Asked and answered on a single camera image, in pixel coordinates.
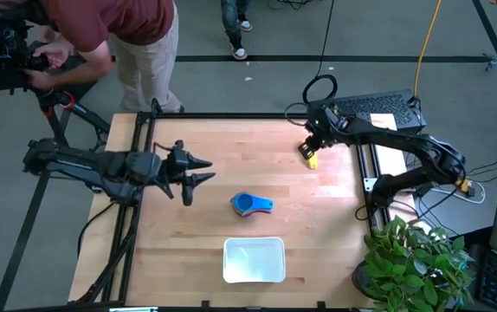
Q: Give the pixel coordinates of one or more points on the black aluminium table frame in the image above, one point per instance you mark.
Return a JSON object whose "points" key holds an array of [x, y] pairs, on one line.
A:
{"points": [[131, 242]]}

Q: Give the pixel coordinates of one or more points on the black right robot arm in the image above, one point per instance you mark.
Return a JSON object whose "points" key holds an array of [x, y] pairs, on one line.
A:
{"points": [[413, 147]]}

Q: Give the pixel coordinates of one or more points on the black video camera on tripod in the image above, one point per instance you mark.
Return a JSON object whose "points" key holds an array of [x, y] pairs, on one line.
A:
{"points": [[6, 56]]}

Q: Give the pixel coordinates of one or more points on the blue measuring cup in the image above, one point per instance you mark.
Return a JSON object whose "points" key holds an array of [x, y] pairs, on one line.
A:
{"points": [[248, 202]]}

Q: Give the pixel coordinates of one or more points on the person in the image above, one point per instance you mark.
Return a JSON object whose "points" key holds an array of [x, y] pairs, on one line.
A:
{"points": [[235, 26], [114, 26]]}

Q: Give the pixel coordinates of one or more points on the green measuring cup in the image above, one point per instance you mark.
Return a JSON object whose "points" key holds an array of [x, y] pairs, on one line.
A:
{"points": [[233, 202]]}

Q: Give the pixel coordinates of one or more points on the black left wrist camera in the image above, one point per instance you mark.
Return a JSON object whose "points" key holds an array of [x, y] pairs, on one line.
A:
{"points": [[187, 196]]}

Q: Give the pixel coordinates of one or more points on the black perforated computer case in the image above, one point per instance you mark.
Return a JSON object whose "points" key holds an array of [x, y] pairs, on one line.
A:
{"points": [[382, 104]]}

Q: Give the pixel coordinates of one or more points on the yellow plug adapter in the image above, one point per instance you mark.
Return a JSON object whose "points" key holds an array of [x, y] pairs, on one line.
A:
{"points": [[465, 185]]}

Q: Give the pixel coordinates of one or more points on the purple measuring cup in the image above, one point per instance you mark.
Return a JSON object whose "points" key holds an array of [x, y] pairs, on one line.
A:
{"points": [[248, 215]]}

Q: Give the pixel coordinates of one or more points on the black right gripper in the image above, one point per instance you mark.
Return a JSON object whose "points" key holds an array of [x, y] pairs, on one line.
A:
{"points": [[328, 125]]}

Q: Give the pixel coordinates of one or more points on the white plastic basket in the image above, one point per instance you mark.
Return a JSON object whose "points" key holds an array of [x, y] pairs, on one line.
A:
{"points": [[254, 260]]}

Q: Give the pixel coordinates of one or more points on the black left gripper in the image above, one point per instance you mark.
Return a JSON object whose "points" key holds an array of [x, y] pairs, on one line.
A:
{"points": [[177, 164]]}

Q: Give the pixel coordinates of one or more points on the green potted plant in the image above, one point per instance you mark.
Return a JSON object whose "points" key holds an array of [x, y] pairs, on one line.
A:
{"points": [[413, 268]]}

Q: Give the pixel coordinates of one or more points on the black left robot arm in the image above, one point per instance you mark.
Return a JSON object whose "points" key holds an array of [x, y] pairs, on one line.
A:
{"points": [[92, 167]]}

